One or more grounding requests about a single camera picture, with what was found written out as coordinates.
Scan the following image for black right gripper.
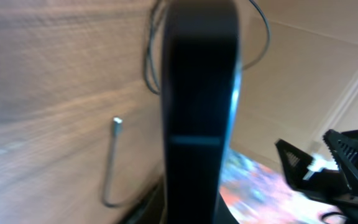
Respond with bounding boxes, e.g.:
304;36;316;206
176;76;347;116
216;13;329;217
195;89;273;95
275;129;358;223

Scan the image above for blue Galaxy smartphone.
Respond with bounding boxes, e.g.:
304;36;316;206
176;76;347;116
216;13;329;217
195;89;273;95
160;1;241;223

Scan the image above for black USB charging cable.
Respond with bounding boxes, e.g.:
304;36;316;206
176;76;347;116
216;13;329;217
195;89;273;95
100;0;272;208

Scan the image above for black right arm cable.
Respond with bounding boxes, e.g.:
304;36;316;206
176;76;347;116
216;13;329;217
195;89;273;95
320;210;351;224

